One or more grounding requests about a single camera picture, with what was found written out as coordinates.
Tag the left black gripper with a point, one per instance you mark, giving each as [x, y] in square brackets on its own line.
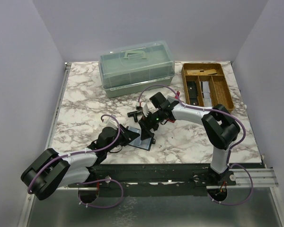
[128, 136]

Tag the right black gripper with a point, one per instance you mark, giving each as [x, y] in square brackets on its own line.
[145, 123]

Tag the red card holder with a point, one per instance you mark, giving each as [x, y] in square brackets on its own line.
[172, 99]

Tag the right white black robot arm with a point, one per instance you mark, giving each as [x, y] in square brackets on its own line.
[221, 129]

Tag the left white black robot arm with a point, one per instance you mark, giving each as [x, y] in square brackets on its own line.
[61, 165]

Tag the white cards in tray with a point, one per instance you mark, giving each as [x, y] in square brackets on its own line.
[206, 95]

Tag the black T-shaped part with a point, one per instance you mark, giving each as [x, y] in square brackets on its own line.
[135, 114]

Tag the green plastic storage box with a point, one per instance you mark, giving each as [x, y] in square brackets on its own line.
[132, 69]

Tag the black items in tray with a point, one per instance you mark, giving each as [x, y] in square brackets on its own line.
[192, 93]

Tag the brown woven organizer tray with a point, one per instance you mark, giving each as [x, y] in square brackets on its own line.
[219, 89]

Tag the brown cardboard piece in tray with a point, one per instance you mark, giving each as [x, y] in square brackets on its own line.
[201, 72]

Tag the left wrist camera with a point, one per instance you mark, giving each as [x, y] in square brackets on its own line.
[110, 122]

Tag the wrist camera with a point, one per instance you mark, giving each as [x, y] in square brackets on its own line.
[110, 122]
[143, 109]

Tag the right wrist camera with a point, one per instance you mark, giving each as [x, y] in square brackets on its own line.
[143, 109]

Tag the black mounting base rail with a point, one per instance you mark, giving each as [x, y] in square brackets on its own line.
[112, 180]

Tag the aluminium frame rail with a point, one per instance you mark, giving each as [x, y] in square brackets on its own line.
[51, 155]

